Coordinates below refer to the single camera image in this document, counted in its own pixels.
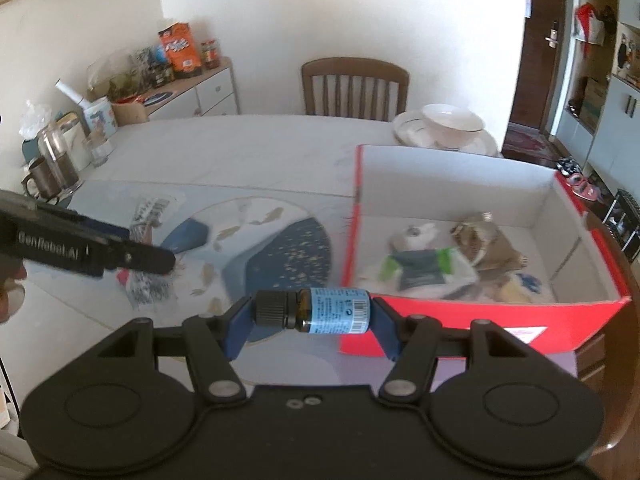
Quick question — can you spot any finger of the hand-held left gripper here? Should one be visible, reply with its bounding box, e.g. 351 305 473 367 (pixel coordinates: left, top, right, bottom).
0 191 132 242
102 239 177 277

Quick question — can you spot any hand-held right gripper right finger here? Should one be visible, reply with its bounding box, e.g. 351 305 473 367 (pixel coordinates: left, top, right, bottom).
371 296 540 407

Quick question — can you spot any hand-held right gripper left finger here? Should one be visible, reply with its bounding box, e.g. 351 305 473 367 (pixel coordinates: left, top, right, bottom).
84 295 253 408

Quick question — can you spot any brown bottle blue label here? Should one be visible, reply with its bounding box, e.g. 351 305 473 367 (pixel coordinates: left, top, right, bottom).
251 287 372 336

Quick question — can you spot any white green plastic packet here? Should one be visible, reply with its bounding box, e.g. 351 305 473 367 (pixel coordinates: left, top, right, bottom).
382 247 476 293

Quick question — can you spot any white tissue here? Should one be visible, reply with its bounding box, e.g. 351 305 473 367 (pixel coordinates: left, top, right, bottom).
390 221 440 253

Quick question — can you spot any silver foil packet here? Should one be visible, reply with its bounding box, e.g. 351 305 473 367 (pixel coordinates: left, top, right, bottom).
449 211 532 273

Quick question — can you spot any red cardboard box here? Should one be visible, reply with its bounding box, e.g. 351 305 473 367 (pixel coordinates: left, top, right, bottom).
339 144 632 361

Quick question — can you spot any white marble desktop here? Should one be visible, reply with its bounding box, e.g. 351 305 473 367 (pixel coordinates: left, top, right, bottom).
0 112 506 396

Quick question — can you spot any person's left hand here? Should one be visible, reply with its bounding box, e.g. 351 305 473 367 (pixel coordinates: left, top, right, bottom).
0 262 27 323

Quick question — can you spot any brown mug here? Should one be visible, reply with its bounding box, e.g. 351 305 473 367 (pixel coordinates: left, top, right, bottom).
21 156 61 201

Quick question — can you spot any drinking glass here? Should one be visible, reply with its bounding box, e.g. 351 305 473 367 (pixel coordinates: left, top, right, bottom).
82 135 111 168

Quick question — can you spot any glass pitcher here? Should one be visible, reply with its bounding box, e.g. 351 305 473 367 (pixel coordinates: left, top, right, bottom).
37 121 83 196

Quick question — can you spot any teal storage box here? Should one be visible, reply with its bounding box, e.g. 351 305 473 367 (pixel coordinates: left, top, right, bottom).
21 137 43 166

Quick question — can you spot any white canister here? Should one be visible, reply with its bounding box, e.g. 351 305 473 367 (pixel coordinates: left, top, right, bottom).
52 112 91 171

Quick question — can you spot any white blue printed container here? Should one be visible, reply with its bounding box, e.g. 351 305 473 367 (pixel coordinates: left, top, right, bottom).
82 96 118 136

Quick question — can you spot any clear plastic bag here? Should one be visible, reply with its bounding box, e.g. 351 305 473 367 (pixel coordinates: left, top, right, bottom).
19 100 53 140

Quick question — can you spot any pale yellow packet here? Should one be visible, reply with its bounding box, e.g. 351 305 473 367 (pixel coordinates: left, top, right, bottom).
497 277 533 305

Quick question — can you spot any white lint roller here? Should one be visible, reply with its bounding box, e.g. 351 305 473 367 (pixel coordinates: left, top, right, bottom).
55 78 91 110

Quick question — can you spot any clear glass container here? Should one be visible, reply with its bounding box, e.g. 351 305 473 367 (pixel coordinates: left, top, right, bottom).
86 52 133 102

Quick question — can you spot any white wood-topped cabinet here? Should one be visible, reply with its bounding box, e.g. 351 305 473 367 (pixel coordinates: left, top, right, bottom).
117 56 241 121

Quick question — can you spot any orange snack bag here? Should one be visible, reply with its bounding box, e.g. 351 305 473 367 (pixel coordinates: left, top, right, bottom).
158 22 203 80

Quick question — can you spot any red-lidded jar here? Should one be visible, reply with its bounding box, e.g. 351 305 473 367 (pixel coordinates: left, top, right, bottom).
201 39 221 71

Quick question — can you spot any white gold-rimmed plate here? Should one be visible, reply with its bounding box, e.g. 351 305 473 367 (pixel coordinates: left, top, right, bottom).
391 111 501 157

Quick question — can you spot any white bowl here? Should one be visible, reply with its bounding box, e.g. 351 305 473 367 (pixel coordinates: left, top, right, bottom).
421 103 486 148

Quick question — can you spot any dark red rug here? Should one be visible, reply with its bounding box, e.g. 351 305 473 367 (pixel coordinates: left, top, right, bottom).
501 124 558 161

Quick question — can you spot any pink slipper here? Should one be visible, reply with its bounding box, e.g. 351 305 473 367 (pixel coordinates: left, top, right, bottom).
567 172 602 200

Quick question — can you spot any wooden chair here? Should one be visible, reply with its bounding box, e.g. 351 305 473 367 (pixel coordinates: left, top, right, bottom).
301 57 411 122

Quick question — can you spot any grey blue shelf unit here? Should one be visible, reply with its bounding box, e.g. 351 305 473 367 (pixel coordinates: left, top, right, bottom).
550 0 640 201

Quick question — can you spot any brown door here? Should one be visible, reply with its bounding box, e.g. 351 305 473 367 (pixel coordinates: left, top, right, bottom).
501 0 568 133

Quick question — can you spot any red bag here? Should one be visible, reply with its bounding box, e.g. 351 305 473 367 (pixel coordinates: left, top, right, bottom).
574 2 617 53

